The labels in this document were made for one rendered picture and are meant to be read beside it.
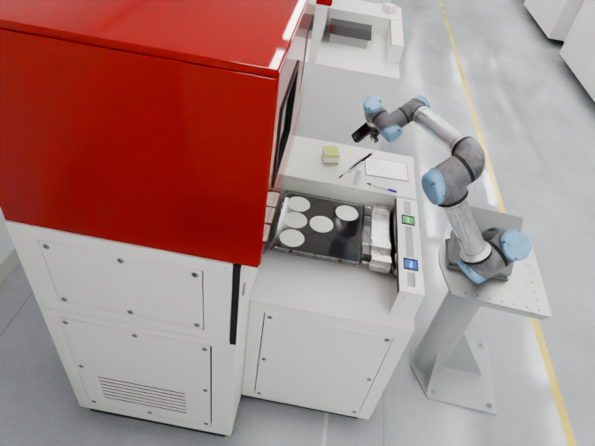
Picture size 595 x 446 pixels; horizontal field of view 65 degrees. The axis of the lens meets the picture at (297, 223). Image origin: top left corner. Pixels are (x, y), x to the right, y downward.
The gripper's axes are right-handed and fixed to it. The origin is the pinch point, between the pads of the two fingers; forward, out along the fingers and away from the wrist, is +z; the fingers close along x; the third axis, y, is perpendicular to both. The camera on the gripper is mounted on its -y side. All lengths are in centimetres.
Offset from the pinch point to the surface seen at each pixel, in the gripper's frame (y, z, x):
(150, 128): -60, -117, -19
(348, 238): -32, -16, -40
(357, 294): -40, -21, -62
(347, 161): -14.5, 4.8, -1.0
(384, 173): -2.3, 5.8, -15.3
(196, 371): -106, -34, -61
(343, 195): -24.6, -2.6, -17.4
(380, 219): -15.6, -0.5, -35.4
